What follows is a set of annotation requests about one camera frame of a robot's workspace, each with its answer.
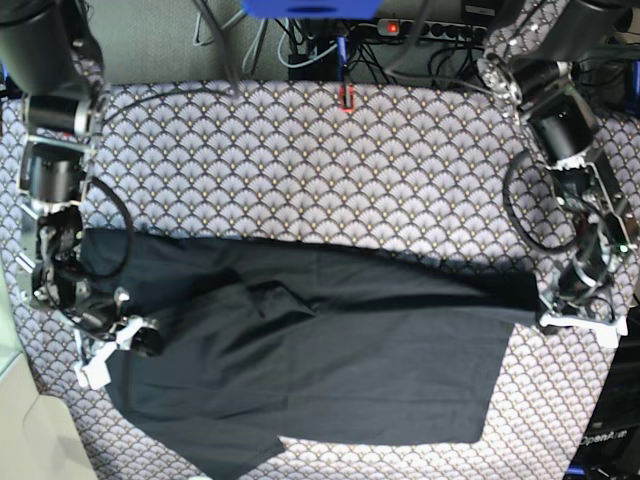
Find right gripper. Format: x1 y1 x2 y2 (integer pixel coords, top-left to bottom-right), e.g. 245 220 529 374
27 244 163 389

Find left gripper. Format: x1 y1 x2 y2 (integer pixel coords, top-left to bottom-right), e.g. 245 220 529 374
539 239 628 348

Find dark navy T-shirt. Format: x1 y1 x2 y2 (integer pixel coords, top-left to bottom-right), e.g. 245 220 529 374
107 234 538 479

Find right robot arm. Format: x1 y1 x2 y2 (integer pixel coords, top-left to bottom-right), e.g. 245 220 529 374
1 1 161 390

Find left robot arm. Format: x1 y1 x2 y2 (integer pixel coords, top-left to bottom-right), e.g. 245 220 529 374
478 1 639 349

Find black OpenArm box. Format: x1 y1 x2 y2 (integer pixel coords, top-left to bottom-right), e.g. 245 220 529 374
564 305 639 479

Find beige chair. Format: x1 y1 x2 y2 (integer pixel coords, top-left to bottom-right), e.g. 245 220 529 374
1 278 97 480

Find red table clamp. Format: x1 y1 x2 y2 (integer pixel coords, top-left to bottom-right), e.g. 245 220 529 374
338 83 355 113

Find black power strip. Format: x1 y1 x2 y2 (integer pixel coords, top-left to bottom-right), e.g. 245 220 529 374
374 18 487 44

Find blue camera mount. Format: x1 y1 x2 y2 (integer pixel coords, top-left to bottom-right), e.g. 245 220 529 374
242 0 381 19

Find blue clamp handle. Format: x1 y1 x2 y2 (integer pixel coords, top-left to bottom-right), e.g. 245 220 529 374
336 36 349 84

